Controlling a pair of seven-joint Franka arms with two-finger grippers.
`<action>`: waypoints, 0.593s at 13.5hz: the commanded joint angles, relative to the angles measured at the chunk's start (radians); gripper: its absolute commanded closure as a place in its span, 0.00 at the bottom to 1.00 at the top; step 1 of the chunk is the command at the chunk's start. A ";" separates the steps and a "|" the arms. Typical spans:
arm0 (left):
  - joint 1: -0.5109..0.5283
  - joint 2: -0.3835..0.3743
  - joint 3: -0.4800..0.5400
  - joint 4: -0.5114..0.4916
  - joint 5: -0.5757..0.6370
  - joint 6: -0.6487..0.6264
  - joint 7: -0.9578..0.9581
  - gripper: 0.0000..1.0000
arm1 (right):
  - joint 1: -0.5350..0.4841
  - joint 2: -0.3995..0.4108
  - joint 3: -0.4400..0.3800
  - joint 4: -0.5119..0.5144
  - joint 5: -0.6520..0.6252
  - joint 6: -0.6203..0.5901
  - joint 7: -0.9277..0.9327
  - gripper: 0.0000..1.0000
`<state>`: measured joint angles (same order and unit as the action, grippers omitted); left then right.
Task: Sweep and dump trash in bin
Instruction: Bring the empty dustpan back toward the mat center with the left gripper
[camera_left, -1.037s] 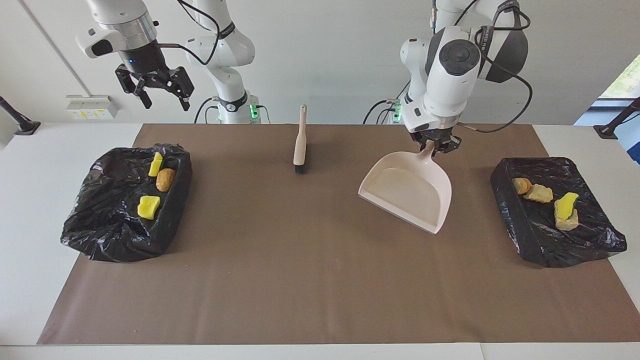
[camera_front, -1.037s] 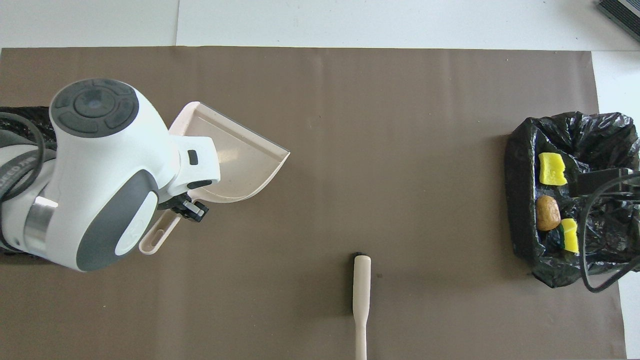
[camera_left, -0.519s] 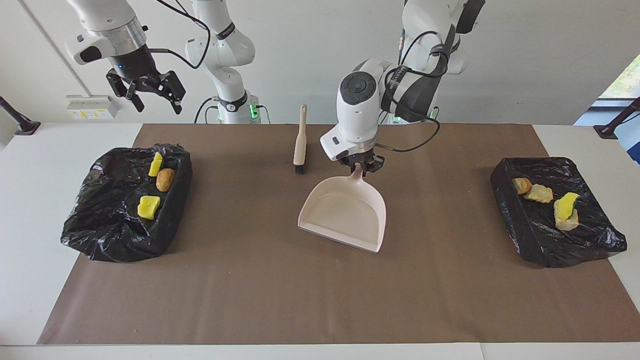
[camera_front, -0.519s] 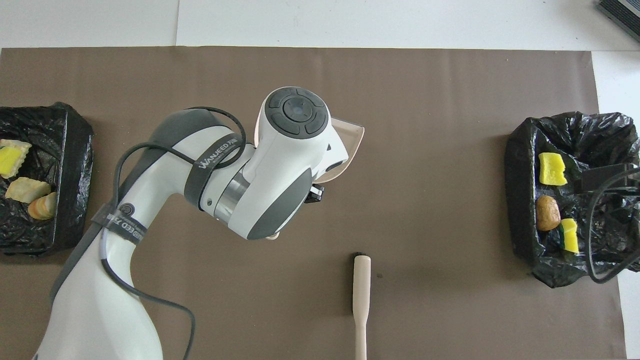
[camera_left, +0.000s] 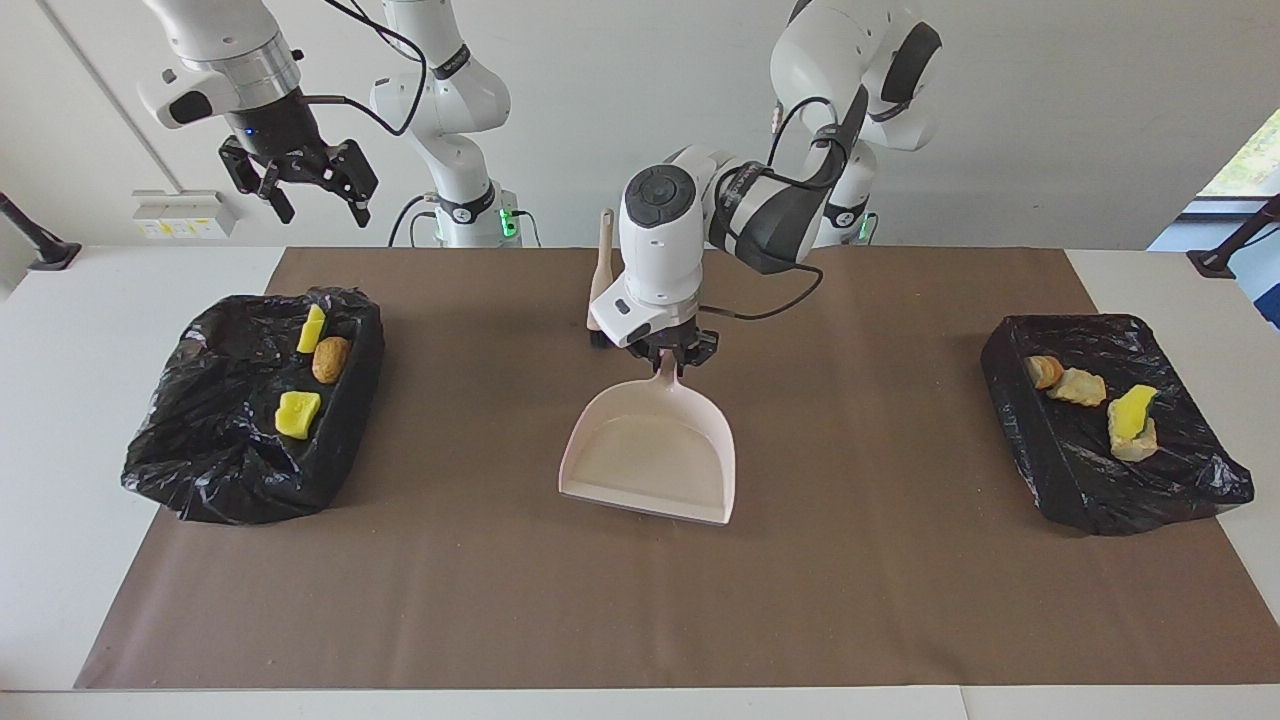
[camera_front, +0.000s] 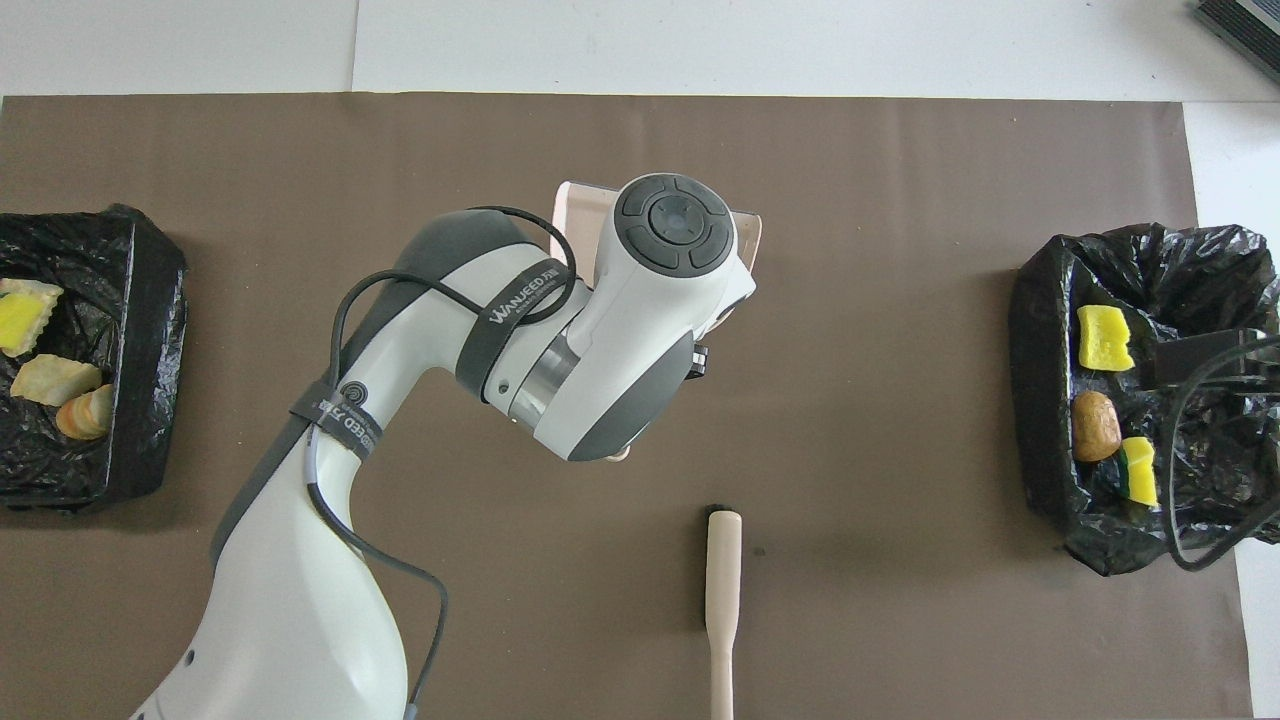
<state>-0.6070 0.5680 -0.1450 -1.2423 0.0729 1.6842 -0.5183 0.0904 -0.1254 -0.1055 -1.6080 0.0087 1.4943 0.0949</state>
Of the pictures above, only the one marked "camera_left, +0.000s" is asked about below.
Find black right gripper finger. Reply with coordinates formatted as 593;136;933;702
218;143;297;225
335;140;380;229

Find pale pink plastic dustpan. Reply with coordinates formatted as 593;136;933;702
558;350;737;526

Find beige hand brush black bristles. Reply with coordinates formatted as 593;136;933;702
586;208;619;349

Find brown toy bread roll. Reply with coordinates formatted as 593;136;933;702
311;336;353;385

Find yellow sponge piece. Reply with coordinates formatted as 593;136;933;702
1110;385;1159;442
275;391;323;440

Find bin with loose black bag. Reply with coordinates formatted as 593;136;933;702
121;287;386;526

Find bin with tight black bag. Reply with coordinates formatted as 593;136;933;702
980;314;1255;538

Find brown paper table mat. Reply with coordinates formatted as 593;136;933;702
73;247;1280;691

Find window with green view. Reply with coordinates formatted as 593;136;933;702
1197;108;1280;199

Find black base cable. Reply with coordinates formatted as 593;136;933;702
387;193;433;248

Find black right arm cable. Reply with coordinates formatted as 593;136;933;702
300;0;431;138

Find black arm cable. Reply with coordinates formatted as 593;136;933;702
300;0;431;138
700;96;851;322

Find white wall socket box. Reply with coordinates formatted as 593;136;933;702
132;190;238;241

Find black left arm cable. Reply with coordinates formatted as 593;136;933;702
700;96;851;322

